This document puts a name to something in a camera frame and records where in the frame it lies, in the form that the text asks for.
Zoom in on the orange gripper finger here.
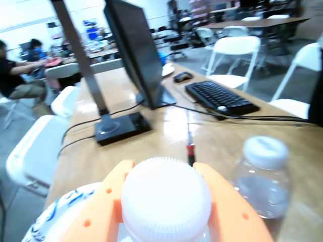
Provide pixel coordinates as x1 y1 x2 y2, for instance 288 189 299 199
192 162 275 242
57 160 136 242

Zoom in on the clear bottle with purple label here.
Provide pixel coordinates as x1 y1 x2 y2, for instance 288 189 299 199
232 135 295 219

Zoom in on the clear bottle with blue label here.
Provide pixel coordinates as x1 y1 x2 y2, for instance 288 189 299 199
117 155 213 242

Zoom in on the paper plate with blue print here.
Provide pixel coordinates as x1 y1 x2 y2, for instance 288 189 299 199
22 181 106 242

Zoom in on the red black screwdriver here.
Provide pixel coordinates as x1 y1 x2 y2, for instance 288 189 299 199
185 110 197 167

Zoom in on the black desk lamp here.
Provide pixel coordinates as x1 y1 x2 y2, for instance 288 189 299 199
50 0 153 147

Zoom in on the white folding chair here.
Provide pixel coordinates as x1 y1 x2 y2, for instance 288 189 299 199
45 63 81 86
201 36 262 93
89 58 124 75
50 85 80 119
6 114 70 197
268 42 322 119

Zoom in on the black computer keyboard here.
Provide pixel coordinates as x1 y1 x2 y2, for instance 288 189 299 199
185 80 260 117

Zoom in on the black computer mouse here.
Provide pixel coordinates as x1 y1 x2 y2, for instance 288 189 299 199
173 71 194 83

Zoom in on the black panel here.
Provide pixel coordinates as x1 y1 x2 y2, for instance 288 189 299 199
309 32 323 124

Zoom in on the person in black shirt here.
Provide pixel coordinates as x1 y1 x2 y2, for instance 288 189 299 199
0 40 48 101

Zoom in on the black computer monitor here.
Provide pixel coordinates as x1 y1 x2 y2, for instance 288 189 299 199
103 0 177 110

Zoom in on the person in blue shirt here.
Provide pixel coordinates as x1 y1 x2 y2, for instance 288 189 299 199
26 38 48 63

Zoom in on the black office chair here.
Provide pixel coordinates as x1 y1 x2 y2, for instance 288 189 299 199
164 25 190 58

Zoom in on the brown folding table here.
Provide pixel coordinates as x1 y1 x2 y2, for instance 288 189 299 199
199 17 311 31

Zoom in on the black lamp cable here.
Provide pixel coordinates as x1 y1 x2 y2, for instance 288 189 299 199
57 135 98 158

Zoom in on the black monitor cable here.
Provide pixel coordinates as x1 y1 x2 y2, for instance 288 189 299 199
62 99 146 139

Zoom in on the black keyboard cable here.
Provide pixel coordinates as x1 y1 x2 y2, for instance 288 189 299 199
161 102 312 127

